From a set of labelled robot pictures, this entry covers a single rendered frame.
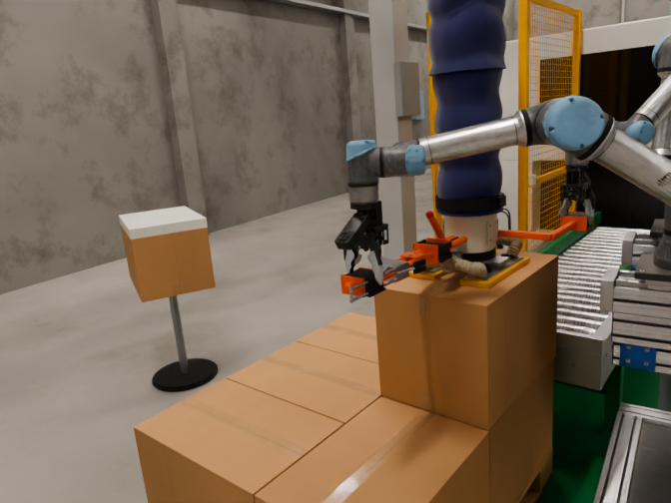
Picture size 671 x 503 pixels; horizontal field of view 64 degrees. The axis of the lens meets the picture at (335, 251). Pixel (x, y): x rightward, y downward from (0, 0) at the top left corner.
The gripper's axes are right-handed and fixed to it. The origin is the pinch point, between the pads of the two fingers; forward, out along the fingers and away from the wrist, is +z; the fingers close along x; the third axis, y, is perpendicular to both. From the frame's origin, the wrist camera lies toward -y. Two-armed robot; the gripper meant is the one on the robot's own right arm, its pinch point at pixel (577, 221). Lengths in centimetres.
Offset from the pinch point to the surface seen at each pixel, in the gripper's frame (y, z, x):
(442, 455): 78, 53, -11
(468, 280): 47, 11, -18
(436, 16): 39, -69, -31
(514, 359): 41, 38, -6
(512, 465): 42, 76, -6
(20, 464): 129, 107, -213
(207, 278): 27, 39, -187
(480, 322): 60, 18, -8
